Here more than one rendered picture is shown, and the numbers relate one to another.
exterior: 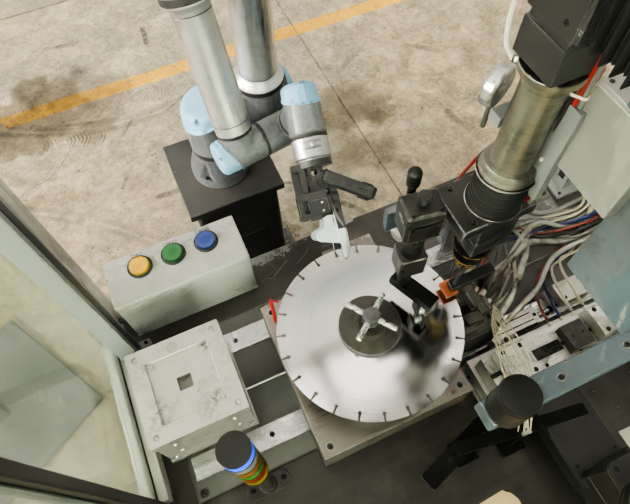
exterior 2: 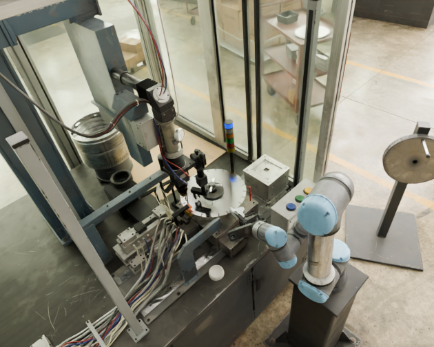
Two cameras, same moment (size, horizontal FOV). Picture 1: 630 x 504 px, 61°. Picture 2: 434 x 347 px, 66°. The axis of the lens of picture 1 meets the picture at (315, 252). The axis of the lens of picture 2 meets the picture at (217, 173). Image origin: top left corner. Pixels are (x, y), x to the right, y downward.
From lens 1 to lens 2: 1.54 m
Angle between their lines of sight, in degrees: 75
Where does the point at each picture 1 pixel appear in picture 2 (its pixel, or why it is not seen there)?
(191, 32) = not seen: hidden behind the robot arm
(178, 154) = (356, 275)
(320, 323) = (229, 186)
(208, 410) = (254, 165)
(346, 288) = (225, 198)
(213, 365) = (260, 175)
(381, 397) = not seen: hidden behind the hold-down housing
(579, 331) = (138, 226)
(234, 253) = (276, 206)
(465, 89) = not seen: outside the picture
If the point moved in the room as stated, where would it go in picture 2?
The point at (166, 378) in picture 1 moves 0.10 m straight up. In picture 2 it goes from (272, 168) to (273, 154)
